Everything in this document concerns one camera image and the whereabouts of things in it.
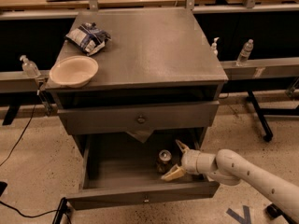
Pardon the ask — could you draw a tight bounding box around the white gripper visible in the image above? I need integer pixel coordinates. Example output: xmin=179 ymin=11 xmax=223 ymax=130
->
xmin=161 ymin=140 xmax=217 ymax=181

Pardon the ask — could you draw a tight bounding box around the orange soda can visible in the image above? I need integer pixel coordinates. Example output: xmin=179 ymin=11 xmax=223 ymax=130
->
xmin=156 ymin=149 xmax=172 ymax=174

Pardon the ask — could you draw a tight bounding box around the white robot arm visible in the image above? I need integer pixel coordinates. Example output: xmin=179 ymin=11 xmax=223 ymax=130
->
xmin=161 ymin=140 xmax=299 ymax=224

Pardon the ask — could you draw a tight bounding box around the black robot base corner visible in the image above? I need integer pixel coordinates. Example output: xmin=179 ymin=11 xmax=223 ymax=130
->
xmin=0 ymin=181 xmax=7 ymax=197

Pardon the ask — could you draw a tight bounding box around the grey open middle drawer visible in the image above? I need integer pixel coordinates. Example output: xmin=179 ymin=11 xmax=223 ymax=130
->
xmin=67 ymin=129 xmax=219 ymax=210

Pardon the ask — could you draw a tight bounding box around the grey drawer cabinet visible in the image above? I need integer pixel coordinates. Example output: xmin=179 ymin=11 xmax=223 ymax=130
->
xmin=47 ymin=8 xmax=228 ymax=150

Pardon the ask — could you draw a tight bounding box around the grey top drawer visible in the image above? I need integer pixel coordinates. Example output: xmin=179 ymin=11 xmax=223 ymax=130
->
xmin=58 ymin=101 xmax=219 ymax=135

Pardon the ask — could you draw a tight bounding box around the white paper napkin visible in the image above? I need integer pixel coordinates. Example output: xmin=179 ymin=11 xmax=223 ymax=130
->
xmin=127 ymin=130 xmax=153 ymax=143

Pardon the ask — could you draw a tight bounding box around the black table leg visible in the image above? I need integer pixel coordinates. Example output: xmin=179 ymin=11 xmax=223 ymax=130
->
xmin=247 ymin=91 xmax=273 ymax=142

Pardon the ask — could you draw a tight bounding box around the black caster wheel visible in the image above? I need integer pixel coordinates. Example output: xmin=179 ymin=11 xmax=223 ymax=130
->
xmin=265 ymin=203 xmax=298 ymax=224

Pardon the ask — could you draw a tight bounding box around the small white pump bottle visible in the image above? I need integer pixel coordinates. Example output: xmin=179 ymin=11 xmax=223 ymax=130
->
xmin=211 ymin=37 xmax=219 ymax=56

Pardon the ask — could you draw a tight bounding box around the clear water bottle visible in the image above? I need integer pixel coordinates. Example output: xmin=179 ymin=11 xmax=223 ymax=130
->
xmin=236 ymin=39 xmax=253 ymax=66

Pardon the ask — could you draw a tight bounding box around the white paper bowl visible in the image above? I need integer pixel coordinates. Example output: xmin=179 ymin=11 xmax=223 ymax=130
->
xmin=50 ymin=56 xmax=99 ymax=88

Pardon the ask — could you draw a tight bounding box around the blue white chip bag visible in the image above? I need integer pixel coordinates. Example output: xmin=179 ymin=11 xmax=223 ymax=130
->
xmin=64 ymin=22 xmax=111 ymax=56

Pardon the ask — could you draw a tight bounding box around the left clear sanitizer bottle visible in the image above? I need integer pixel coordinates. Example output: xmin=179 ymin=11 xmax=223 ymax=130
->
xmin=20 ymin=55 xmax=41 ymax=78

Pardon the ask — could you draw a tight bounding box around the black floor cable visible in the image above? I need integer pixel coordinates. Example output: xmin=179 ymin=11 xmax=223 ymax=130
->
xmin=0 ymin=105 xmax=73 ymax=224

